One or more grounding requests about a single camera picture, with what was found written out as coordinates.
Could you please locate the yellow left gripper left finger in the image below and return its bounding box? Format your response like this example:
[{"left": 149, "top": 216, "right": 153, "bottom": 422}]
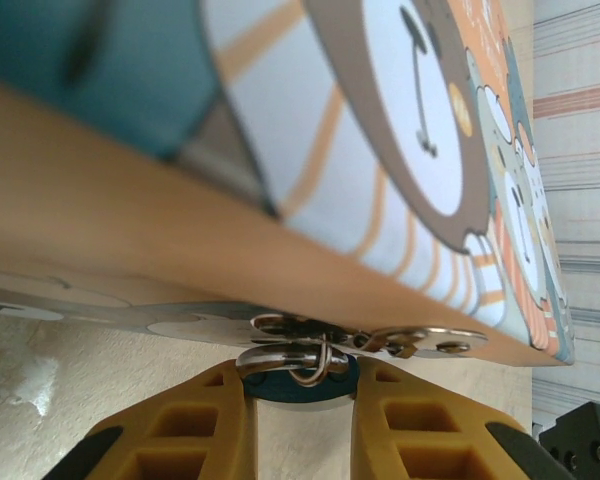
[{"left": 53, "top": 360, "right": 259, "bottom": 480}]

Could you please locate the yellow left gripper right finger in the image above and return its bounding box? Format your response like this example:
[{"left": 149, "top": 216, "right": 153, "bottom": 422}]
[{"left": 350, "top": 355, "right": 564, "bottom": 480}]

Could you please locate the teal padlock with silver shackle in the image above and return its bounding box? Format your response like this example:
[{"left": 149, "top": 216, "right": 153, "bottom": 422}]
[{"left": 234, "top": 343, "right": 357, "bottom": 414}]

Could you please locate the silver metal box hasp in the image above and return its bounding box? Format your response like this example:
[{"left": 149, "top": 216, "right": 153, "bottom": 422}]
[{"left": 249, "top": 313, "right": 489, "bottom": 361}]

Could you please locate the cartoon bear gift box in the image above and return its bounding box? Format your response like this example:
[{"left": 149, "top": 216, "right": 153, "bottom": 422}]
[{"left": 0, "top": 0, "right": 579, "bottom": 369}]

